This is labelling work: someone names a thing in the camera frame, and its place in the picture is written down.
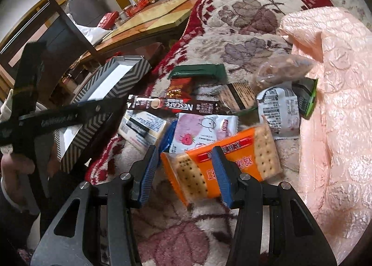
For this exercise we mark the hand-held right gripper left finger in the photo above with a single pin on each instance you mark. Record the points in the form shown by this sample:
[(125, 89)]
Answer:
[(148, 173)]

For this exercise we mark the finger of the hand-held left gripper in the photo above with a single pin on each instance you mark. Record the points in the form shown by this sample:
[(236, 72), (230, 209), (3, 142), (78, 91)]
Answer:
[(101, 110), (96, 145)]

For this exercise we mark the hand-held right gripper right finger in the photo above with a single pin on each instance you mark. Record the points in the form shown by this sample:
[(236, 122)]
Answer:
[(221, 176)]

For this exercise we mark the orange cracker packet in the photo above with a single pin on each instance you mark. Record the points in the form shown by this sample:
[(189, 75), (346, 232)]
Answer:
[(247, 152)]

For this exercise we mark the black white striped box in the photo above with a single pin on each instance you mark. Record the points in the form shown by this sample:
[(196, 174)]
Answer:
[(136, 73)]

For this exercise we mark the pink white snack packet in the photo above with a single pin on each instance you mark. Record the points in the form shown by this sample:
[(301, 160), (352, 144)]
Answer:
[(197, 129)]

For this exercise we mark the dark coffee stick packet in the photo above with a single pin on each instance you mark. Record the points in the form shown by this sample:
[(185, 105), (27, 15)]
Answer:
[(174, 105)]

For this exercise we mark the red snack packet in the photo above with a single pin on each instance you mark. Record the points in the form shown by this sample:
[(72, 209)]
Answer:
[(180, 87)]

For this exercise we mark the brown black biscuit packet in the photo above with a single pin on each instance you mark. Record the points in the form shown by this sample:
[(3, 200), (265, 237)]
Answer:
[(237, 94)]

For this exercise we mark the person's left forearm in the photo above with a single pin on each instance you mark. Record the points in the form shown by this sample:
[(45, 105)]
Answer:
[(13, 210)]

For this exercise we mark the person's left hand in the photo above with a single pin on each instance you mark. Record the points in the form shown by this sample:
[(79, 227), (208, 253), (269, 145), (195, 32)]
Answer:
[(13, 164)]

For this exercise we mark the dark wooden chair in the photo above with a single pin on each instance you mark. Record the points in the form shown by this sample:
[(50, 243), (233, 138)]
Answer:
[(55, 39)]

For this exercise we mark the white printed snack packet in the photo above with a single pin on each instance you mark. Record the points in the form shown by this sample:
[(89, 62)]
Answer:
[(279, 109)]

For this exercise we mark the red gift box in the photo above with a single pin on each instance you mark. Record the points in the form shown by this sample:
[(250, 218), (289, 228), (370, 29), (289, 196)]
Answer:
[(107, 19)]

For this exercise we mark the wooden table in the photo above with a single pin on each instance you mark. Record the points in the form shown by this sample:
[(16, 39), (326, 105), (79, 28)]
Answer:
[(151, 20)]

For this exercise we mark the grey cabinet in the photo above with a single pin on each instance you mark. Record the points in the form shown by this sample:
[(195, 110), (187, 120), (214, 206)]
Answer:
[(84, 4)]

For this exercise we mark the green black snack packet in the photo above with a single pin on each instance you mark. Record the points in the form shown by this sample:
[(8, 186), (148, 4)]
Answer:
[(306, 97)]

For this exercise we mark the clear bag of nuts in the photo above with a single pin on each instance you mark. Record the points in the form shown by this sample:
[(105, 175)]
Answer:
[(279, 70)]

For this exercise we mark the pink satin quilt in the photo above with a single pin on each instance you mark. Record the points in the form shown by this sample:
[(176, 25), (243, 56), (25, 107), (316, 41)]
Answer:
[(334, 109)]

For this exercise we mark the floral red beige blanket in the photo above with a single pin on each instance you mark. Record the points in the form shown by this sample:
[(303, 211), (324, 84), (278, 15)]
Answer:
[(247, 22)]

